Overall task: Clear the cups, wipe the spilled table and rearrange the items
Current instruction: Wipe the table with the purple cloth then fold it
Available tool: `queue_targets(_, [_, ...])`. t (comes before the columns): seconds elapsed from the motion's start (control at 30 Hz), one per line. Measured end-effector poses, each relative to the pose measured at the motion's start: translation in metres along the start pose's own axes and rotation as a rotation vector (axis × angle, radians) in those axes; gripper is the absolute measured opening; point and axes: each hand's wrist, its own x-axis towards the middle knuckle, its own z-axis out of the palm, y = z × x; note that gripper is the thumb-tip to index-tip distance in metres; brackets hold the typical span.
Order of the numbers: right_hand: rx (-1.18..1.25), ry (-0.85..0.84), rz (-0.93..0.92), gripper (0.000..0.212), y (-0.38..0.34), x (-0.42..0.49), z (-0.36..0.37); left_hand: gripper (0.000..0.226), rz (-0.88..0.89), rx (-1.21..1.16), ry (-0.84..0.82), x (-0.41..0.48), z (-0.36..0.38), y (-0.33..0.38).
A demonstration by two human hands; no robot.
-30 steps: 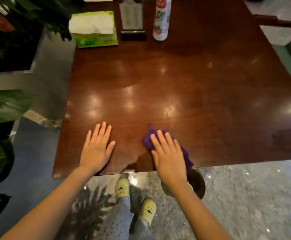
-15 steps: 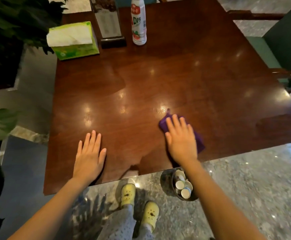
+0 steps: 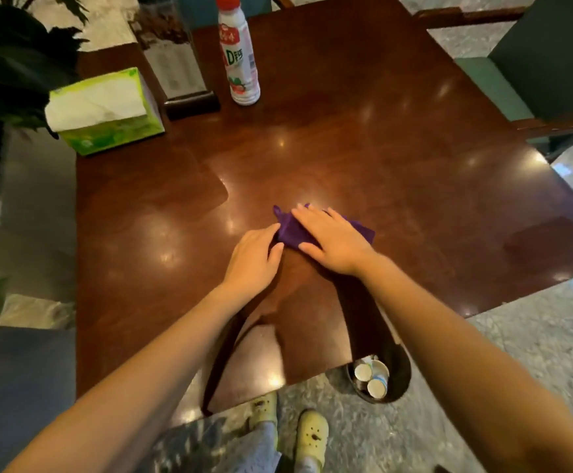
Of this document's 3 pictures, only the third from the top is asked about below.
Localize person's right hand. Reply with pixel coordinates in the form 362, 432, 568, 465
291, 205, 378, 277

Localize person's left hand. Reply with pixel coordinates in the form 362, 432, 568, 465
221, 223, 285, 306

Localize purple cleaning cloth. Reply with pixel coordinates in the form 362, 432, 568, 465
273, 204, 376, 251

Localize person's left forearm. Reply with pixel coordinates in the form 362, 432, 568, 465
5, 283, 258, 473

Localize person's right forearm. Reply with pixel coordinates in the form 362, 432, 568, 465
359, 253, 573, 473

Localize black waste bin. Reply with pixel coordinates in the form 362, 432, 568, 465
346, 342, 412, 405

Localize yellow left clog shoe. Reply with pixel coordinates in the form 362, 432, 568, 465
248, 392, 278, 433

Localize yellow clog shoe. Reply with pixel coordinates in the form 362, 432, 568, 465
248, 392, 278, 433
295, 410, 330, 472

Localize white drink bottle red cap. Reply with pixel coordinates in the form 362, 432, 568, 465
215, 0, 261, 106

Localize yellow right clog shoe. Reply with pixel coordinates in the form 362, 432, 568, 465
295, 410, 330, 472

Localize grey patterned trousers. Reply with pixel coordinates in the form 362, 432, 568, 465
216, 420, 322, 473

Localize clear menu stand black base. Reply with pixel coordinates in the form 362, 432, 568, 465
129, 1, 221, 122

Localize green tissue box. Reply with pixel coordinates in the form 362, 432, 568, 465
44, 67, 166, 157

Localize blue-grey seat cushion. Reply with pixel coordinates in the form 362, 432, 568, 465
0, 325, 77, 473

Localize green potted plant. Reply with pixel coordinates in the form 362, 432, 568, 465
0, 0, 90, 227

